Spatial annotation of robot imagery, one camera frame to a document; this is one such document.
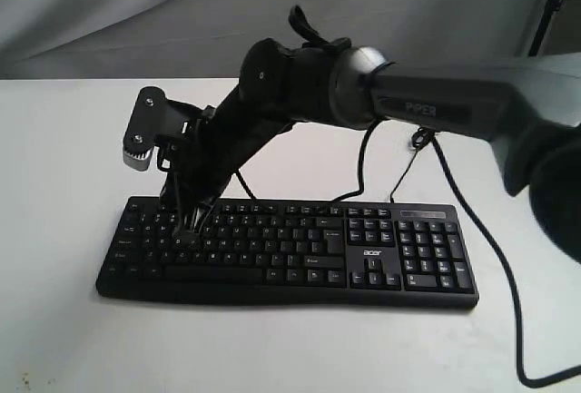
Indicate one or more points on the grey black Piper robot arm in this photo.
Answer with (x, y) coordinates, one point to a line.
(526, 108)

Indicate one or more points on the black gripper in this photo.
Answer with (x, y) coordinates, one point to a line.
(200, 153)

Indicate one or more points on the black tripod stand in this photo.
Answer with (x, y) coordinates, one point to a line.
(550, 8)

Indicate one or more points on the grey backdrop cloth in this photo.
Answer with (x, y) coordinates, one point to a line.
(66, 39)

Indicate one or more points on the black Acer keyboard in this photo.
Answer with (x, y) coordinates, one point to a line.
(277, 252)

